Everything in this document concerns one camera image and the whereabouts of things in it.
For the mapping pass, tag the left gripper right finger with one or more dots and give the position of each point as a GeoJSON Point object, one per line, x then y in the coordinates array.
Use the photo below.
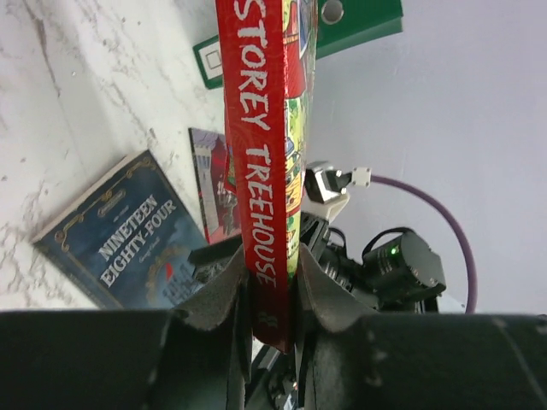
{"type": "Point", "coordinates": [350, 357]}

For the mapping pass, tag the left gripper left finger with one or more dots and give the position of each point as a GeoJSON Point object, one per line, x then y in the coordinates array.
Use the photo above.
{"type": "Point", "coordinates": [194, 356]}

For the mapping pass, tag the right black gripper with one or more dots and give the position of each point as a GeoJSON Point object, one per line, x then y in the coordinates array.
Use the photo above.
{"type": "Point", "coordinates": [398, 272]}

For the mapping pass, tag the blue Nineteen Eighty-Four book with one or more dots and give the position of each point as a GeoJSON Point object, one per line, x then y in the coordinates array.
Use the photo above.
{"type": "Point", "coordinates": [126, 241]}

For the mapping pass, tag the purple castle cover book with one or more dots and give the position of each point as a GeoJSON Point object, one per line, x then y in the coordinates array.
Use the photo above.
{"type": "Point", "coordinates": [219, 206]}

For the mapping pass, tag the red Treehouse book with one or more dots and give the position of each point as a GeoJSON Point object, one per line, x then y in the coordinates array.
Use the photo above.
{"type": "Point", "coordinates": [268, 55]}

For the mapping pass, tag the green lever arch binder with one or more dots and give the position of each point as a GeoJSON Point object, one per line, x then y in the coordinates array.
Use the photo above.
{"type": "Point", "coordinates": [342, 25]}

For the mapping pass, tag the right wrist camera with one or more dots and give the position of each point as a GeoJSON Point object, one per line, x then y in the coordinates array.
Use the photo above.
{"type": "Point", "coordinates": [326, 188]}

